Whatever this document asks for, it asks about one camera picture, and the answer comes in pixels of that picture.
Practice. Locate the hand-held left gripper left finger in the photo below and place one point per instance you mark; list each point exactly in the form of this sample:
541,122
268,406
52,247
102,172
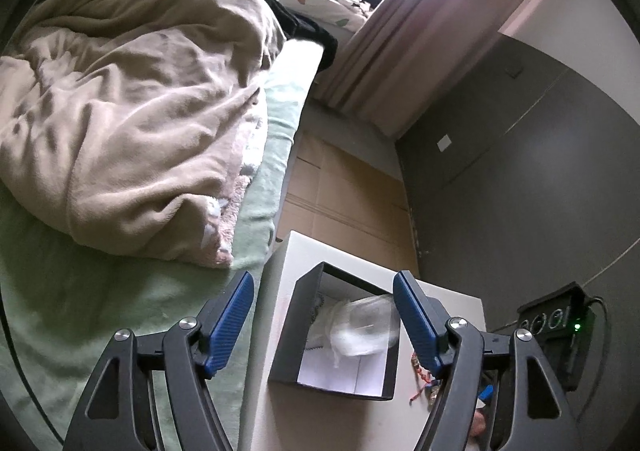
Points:
231,321

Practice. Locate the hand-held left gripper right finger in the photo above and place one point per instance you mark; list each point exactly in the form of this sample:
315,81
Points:
415,321

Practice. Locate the clear plastic bag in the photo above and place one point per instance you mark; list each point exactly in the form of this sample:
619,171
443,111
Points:
365,326

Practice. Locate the black cardboard jewelry box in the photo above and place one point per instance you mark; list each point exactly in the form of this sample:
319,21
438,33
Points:
285,331

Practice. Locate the black power strip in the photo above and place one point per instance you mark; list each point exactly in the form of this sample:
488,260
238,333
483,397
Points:
547,316

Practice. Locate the flattened cardboard sheet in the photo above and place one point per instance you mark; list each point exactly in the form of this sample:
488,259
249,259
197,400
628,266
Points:
345,191

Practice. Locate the bed with green sheet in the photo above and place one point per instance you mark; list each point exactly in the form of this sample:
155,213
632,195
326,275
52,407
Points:
75,311

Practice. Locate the beige fleece blanket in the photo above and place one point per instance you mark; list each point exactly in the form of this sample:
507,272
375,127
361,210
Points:
125,121

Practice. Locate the pink-brown curtain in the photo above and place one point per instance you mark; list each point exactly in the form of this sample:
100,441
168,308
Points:
400,56

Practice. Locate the patterned white sill cloth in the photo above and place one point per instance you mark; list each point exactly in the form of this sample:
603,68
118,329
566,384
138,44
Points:
320,6

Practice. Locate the white wall switch plate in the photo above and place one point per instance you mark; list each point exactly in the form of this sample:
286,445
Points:
444,143

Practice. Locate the grey wall switch plate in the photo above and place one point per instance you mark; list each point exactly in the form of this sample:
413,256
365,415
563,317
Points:
513,70

